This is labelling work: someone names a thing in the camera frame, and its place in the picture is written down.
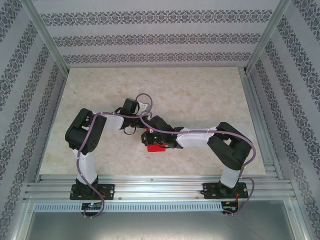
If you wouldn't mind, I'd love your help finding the red cloth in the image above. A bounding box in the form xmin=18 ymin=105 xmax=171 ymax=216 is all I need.
xmin=146 ymin=127 xmax=168 ymax=154

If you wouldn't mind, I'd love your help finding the grey sheet metal panel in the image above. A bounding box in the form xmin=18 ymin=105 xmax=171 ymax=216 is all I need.
xmin=24 ymin=211 xmax=303 ymax=240

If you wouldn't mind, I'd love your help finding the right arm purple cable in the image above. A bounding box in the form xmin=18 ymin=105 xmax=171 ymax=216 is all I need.
xmin=139 ymin=111 xmax=257 ymax=218

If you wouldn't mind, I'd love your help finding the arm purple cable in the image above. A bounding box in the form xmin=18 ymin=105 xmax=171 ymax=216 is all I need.
xmin=139 ymin=111 xmax=257 ymax=218
xmin=74 ymin=93 xmax=154 ymax=221

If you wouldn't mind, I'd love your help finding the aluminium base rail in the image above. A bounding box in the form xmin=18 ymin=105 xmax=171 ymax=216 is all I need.
xmin=22 ymin=174 xmax=298 ymax=202

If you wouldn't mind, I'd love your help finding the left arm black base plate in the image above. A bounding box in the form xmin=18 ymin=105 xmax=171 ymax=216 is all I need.
xmin=69 ymin=183 xmax=116 ymax=201

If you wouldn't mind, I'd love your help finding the slotted grey cable duct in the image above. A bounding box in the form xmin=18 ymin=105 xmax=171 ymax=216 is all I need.
xmin=33 ymin=202 xmax=225 ymax=213

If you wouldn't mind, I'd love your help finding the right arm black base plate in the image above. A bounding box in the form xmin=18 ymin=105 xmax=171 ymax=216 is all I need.
xmin=202 ymin=182 xmax=249 ymax=200

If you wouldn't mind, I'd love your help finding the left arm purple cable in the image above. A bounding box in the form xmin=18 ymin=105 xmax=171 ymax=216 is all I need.
xmin=74 ymin=93 xmax=154 ymax=221

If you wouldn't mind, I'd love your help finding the aluminium table edge rail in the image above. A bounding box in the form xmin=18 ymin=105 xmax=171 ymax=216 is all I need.
xmin=238 ymin=66 xmax=285 ymax=181

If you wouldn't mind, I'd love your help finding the aluminium frame post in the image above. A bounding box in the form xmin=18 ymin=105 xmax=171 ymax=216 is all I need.
xmin=23 ymin=0 xmax=70 ymax=74
xmin=244 ymin=0 xmax=296 ymax=75

